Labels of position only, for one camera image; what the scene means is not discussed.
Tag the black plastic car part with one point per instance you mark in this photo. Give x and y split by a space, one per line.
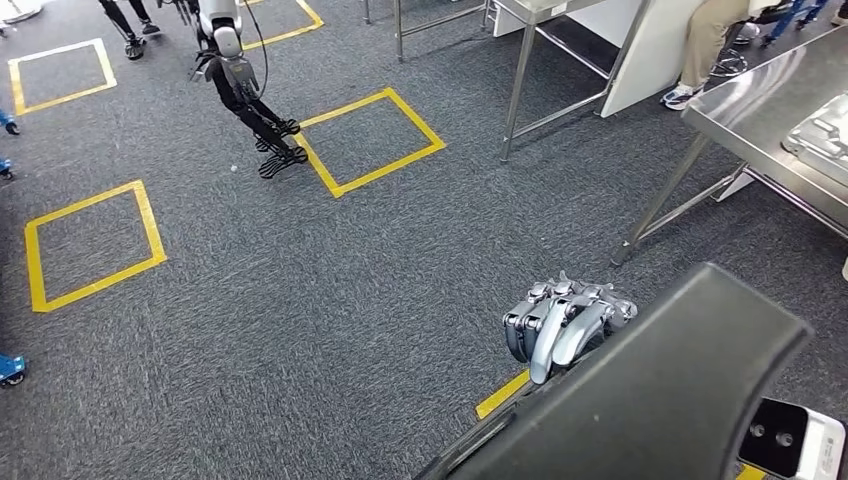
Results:
662 397

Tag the stainless steel table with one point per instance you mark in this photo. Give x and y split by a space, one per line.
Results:
519 79

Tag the black and white humanoid robot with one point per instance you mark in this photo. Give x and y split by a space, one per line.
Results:
228 40

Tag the black office chair base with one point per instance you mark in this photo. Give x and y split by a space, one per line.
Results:
729 63

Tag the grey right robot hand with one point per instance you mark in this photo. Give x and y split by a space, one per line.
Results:
570 314

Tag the stainless steel workbench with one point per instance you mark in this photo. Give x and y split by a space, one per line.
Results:
748 112

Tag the person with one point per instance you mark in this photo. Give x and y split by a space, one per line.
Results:
705 40
119 16

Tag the stamped silver metal plate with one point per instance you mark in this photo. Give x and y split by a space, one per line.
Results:
821 142

